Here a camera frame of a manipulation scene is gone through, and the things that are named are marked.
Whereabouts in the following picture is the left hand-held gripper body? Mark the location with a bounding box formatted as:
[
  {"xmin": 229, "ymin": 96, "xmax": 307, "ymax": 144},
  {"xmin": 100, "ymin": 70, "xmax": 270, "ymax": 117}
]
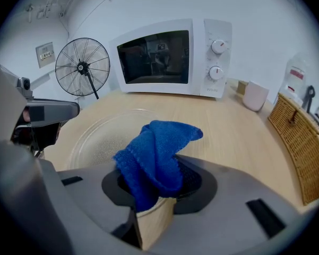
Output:
[{"xmin": 10, "ymin": 96, "xmax": 62, "ymax": 154}]

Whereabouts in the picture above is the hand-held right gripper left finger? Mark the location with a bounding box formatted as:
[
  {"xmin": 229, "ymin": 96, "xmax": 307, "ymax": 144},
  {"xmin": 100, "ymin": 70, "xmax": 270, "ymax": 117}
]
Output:
[{"xmin": 39, "ymin": 158, "xmax": 143, "ymax": 255}]

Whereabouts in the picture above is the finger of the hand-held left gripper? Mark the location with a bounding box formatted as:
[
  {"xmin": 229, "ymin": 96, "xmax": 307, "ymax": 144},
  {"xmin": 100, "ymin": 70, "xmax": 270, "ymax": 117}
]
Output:
[{"xmin": 25, "ymin": 99, "xmax": 81, "ymax": 129}]

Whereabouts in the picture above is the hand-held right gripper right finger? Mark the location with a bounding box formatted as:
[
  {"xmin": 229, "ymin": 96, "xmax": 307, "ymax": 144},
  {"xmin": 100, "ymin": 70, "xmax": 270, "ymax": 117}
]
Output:
[{"xmin": 145, "ymin": 154, "xmax": 316, "ymax": 255}]

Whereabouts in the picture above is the clear glass plate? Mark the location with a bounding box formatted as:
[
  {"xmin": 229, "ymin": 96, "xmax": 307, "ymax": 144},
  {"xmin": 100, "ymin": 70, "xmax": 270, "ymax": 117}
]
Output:
[{"xmin": 64, "ymin": 108, "xmax": 181, "ymax": 218}]

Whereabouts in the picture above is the blue cloth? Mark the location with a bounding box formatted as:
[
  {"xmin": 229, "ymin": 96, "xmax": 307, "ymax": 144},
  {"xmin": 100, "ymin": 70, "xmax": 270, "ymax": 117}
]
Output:
[{"xmin": 113, "ymin": 120, "xmax": 204, "ymax": 213}]

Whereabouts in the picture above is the white microwave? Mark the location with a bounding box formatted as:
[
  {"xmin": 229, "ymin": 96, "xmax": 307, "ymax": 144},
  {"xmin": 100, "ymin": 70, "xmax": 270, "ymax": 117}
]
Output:
[{"xmin": 108, "ymin": 18, "xmax": 233, "ymax": 99}]

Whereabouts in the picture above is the black standing fan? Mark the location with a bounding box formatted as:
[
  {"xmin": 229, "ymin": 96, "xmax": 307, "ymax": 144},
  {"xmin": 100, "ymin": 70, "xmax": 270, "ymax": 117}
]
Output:
[{"xmin": 55, "ymin": 37, "xmax": 111, "ymax": 100}]

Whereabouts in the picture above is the wicker tissue box organizer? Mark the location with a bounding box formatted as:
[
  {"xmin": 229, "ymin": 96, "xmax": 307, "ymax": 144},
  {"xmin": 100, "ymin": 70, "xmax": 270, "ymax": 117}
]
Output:
[{"xmin": 267, "ymin": 92, "xmax": 319, "ymax": 206}]

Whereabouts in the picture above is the white cup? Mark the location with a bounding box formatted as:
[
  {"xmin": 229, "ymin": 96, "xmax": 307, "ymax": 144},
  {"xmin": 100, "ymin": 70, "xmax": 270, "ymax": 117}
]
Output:
[{"xmin": 242, "ymin": 80, "xmax": 270, "ymax": 113}]

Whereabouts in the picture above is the small grey fisheye camera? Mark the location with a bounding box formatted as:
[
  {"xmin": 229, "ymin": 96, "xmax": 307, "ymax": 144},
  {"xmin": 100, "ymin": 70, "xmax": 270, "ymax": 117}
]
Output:
[{"xmin": 16, "ymin": 76, "xmax": 34, "ymax": 98}]

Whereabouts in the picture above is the white wall panel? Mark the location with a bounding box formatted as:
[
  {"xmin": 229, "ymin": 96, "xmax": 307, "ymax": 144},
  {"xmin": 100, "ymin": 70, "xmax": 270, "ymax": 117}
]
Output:
[{"xmin": 36, "ymin": 41, "xmax": 56, "ymax": 69}]

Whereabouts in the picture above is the black upright handle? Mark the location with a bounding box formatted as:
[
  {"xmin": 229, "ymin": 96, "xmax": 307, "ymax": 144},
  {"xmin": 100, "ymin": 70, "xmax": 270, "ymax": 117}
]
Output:
[{"xmin": 302, "ymin": 85, "xmax": 316, "ymax": 114}]

